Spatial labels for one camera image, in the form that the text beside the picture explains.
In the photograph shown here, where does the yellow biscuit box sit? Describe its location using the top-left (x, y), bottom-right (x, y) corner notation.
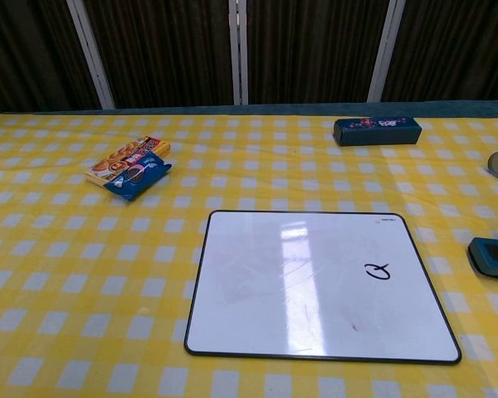
top-left (85, 136), bottom-right (172, 186)

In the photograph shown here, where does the white folding screen frame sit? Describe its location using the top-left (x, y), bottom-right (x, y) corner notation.
top-left (66, 0), bottom-right (116, 110)
top-left (367, 0), bottom-right (407, 103)
top-left (227, 0), bottom-right (250, 105)

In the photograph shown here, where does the dark blue rectangular box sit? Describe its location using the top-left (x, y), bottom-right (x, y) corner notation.
top-left (332, 116), bottom-right (423, 148)

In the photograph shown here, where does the yellow checkered tablecloth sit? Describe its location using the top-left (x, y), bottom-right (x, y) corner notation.
top-left (0, 112), bottom-right (498, 398)

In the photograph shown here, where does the white dry-erase board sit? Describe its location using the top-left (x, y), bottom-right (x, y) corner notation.
top-left (183, 210), bottom-right (462, 366)

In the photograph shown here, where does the blue whiteboard eraser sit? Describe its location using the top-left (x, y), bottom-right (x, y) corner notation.
top-left (466, 236), bottom-right (498, 283)

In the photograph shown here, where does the blue cookie packet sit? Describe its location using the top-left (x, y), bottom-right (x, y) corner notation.
top-left (103, 151), bottom-right (174, 203)

